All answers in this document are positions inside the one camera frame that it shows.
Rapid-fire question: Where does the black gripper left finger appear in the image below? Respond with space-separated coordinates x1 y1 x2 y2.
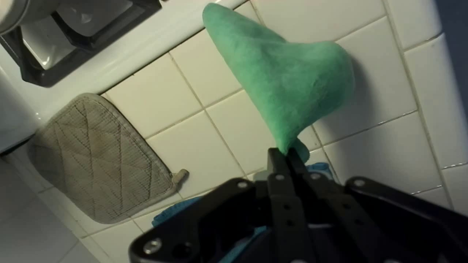
128 145 313 263

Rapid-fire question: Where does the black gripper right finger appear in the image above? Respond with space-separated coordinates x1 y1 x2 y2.
286 147 468 263

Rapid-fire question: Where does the green towel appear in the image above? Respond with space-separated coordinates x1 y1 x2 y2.
202 1 357 164

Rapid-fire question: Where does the brown trivet tile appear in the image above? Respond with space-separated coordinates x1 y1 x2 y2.
26 91 190 224

